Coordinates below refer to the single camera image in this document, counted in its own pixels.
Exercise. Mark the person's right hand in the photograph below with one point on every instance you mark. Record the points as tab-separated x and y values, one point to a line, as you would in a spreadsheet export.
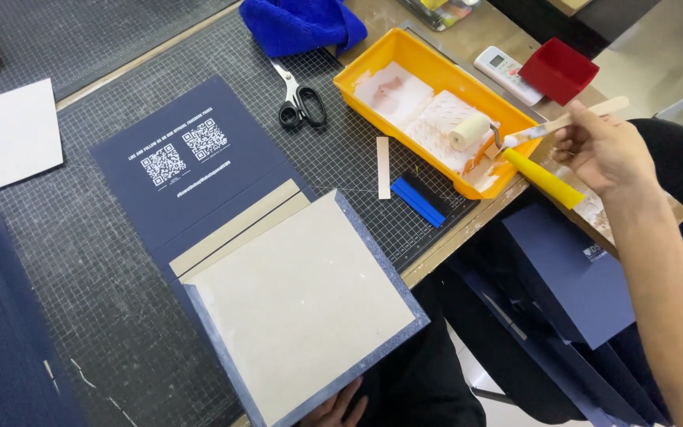
611	157

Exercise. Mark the person's left hand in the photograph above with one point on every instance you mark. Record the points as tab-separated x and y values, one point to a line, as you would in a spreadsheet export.
335	410

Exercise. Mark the person's right fingers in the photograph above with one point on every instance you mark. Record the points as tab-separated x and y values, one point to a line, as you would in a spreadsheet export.
568	145

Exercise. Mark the person's left fingers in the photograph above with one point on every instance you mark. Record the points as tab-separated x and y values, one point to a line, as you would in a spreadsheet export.
347	398

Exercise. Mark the navy folder cover with greyboard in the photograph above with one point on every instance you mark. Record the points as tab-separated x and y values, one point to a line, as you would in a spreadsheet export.
294	296

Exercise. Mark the red square container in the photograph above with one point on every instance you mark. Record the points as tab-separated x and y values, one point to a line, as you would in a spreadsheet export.
558	71

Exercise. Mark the glue stained brown cardboard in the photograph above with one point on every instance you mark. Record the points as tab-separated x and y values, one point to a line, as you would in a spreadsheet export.
596	216

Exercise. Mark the person's black trousers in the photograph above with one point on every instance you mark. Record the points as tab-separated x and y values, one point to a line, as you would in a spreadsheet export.
424	373

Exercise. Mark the white remote control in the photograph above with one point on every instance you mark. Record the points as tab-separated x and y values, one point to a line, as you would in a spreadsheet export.
504	72

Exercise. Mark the light wooden board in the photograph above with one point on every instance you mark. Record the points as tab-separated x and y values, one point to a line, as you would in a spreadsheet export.
567	5

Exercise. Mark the stack of navy folders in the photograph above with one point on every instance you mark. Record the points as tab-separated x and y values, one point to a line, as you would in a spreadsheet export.
573	290

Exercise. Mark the yellow plastic paint tray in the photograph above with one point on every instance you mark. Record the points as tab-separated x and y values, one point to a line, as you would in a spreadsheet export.
430	74

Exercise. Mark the blue and black squeegee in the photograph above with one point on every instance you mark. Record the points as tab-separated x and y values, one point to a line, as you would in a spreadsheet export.
417	200

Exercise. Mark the clear plastic box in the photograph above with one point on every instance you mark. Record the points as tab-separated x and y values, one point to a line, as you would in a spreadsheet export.
439	12

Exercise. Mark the pale wooden strip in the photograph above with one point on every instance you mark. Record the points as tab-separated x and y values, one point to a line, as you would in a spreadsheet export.
383	169

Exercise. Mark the large dark gridded cutting mat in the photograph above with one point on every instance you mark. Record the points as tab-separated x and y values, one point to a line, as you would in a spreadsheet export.
110	308

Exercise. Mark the blue towel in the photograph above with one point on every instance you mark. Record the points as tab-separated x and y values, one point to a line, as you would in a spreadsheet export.
300	23

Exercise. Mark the navy cover sheet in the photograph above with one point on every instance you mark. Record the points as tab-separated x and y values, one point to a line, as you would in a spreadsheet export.
3	332

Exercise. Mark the grey cardboard sheet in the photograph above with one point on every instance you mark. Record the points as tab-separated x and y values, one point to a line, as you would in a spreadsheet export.
9	136

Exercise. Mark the small dark gridded cutting mat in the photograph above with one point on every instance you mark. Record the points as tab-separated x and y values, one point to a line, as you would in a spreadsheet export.
80	41

